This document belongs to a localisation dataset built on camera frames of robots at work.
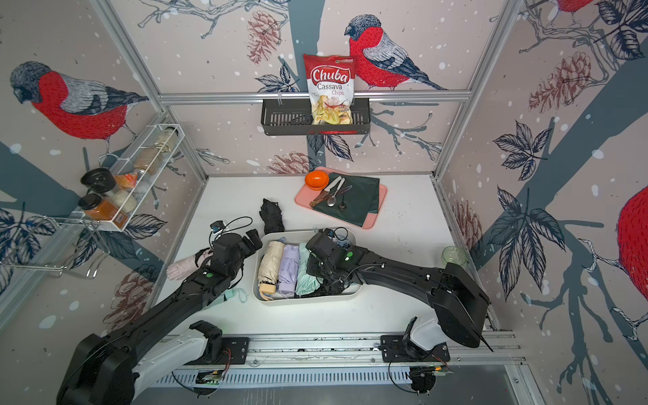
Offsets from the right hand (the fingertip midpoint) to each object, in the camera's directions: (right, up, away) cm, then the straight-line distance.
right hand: (307, 267), depth 80 cm
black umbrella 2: (-17, +16, +21) cm, 31 cm away
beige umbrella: (-12, -1, +2) cm, 13 cm away
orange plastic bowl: (+1, +31, +35) cm, 47 cm away
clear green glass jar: (+53, +2, +9) cm, 53 cm away
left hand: (-20, +11, +5) cm, 23 cm away
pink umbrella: (-44, -1, +6) cm, 44 cm away
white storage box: (+13, -10, +3) cm, 17 cm away
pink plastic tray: (-3, +23, +34) cm, 41 cm away
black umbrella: (+7, -7, +1) cm, 10 cm away
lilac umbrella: (-6, -1, +1) cm, 6 cm away
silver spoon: (+8, +21, +31) cm, 38 cm away
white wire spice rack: (-52, +32, -4) cm, 61 cm away
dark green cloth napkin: (+17, +22, +31) cm, 42 cm away
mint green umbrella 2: (-23, -11, +5) cm, 26 cm away
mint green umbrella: (0, -4, -4) cm, 6 cm away
